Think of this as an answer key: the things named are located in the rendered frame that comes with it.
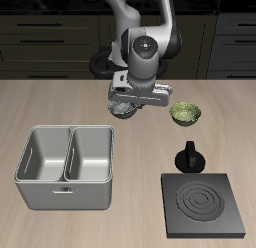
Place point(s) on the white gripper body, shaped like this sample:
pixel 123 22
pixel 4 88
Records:
pixel 156 98

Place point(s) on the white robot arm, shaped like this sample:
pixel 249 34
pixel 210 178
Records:
pixel 143 58

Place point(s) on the green bowl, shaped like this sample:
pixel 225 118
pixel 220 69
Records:
pixel 185 113

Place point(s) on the black bowl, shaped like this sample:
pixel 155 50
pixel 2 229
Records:
pixel 124 112

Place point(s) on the round black stove knob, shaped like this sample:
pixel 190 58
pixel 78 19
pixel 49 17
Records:
pixel 190 160

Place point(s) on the dark grey stove plate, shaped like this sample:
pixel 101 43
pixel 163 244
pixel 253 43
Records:
pixel 200 202

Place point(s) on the dark grey kitchen cupboard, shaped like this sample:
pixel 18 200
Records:
pixel 233 58

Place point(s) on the dark brown kitchen cupboard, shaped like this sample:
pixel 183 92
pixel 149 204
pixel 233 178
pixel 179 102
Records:
pixel 50 58

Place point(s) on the white two-bin basket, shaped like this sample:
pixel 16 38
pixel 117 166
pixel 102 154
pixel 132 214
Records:
pixel 66 192

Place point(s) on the black kitchen countertop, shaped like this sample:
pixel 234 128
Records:
pixel 50 2

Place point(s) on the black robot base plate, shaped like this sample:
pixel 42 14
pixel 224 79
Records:
pixel 96 66

